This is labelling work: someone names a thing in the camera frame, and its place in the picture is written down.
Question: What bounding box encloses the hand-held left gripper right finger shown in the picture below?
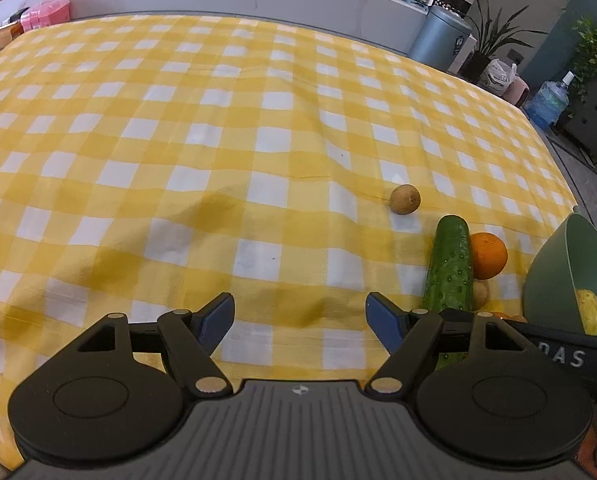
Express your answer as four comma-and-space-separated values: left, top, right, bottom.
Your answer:
366, 292, 527, 399

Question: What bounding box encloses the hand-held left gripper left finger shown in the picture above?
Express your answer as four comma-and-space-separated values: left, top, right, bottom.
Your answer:
76, 292, 236, 399

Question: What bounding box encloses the green cucumber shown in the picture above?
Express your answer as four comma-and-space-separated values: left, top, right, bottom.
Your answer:
423, 215, 474, 373

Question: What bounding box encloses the green bowl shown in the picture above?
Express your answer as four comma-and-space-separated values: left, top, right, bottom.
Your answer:
523, 212, 597, 341

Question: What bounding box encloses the large orange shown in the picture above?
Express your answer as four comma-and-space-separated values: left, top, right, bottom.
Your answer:
470, 232, 508, 281

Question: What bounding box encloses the yellow checked tablecloth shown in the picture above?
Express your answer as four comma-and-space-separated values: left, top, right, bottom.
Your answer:
0, 14, 579, 472

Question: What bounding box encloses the dark grey cabinet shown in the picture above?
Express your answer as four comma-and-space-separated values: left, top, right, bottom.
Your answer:
559, 62, 597, 162

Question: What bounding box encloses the blue water jug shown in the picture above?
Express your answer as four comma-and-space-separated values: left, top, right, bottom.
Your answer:
527, 71, 577, 131

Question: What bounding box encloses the pink stool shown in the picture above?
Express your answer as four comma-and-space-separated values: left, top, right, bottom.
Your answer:
503, 77, 530, 107

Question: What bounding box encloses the white plastic bag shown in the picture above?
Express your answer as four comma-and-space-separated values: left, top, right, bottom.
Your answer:
480, 58, 518, 97

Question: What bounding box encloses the grey blue trash can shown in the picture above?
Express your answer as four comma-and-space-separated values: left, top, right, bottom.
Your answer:
409, 5, 473, 72

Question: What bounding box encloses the potted long-leaf plant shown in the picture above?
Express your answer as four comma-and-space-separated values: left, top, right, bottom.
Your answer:
461, 0, 549, 84

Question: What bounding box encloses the leafy green plant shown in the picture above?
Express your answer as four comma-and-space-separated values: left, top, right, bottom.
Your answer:
571, 17, 597, 101

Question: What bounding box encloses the pink storage box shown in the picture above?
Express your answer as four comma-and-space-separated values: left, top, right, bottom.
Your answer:
21, 0, 72, 31

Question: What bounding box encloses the cardboard box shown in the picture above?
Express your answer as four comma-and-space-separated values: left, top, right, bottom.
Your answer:
0, 25, 25, 52

